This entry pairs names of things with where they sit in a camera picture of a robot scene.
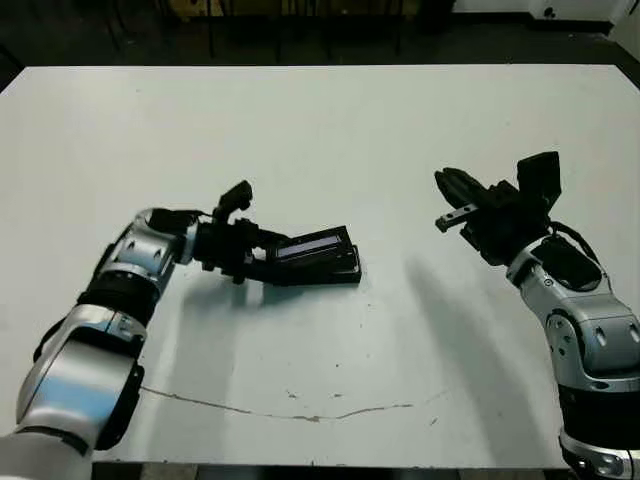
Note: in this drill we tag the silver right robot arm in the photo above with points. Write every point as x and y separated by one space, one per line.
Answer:
590 325

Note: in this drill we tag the black lid with silver label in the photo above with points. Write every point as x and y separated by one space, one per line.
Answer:
310 245

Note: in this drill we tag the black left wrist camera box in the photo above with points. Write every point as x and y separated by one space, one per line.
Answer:
235 197

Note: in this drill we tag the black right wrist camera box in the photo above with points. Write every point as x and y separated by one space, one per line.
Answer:
540 175

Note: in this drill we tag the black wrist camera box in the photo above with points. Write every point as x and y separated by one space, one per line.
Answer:
540 175
235 197

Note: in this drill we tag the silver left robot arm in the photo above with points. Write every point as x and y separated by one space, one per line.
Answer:
75 360

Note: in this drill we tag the black box with white insert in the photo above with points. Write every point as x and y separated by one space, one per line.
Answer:
345 281

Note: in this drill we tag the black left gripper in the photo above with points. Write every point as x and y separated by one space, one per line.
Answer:
222 245

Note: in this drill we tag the small black wall fixture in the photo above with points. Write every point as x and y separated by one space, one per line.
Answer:
549 11

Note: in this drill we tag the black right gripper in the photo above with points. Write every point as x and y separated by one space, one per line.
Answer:
505 225

